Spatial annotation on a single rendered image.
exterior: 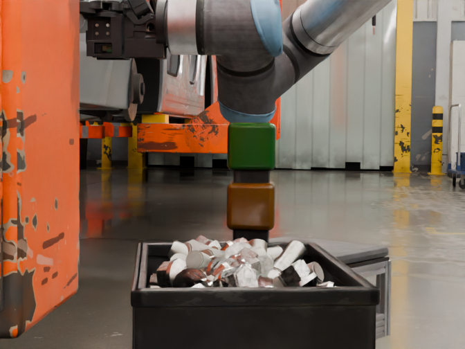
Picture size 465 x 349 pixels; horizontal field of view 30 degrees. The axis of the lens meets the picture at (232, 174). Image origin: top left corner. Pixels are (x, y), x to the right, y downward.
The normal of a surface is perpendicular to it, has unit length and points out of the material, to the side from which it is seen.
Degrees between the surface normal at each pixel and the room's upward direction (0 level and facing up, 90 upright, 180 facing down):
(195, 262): 70
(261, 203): 90
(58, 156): 90
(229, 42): 130
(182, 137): 90
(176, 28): 107
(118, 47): 90
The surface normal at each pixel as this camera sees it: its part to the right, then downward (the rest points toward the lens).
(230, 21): -0.07, 0.08
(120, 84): 0.84, 0.16
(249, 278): 0.63, -0.33
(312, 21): -0.78, 0.35
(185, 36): -0.05, 0.53
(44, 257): 1.00, 0.01
